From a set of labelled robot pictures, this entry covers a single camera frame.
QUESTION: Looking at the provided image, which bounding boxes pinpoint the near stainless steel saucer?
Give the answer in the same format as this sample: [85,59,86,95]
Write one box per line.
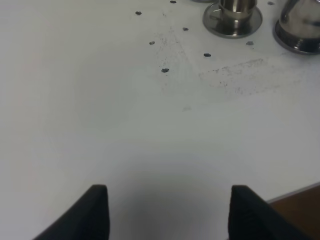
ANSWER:
[202,0,263,39]

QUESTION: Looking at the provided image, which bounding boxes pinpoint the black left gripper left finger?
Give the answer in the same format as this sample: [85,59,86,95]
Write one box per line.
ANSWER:
[35,184,110,240]

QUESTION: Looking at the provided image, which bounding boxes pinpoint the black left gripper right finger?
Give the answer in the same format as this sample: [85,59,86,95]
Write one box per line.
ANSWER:
[227,185,318,240]

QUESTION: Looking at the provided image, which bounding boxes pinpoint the stainless steel teapot saucer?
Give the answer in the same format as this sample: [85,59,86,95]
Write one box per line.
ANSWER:
[273,21,320,55]

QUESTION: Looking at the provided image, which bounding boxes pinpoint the near stainless steel teacup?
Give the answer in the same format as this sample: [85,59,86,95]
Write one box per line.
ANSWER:
[218,0,257,21]

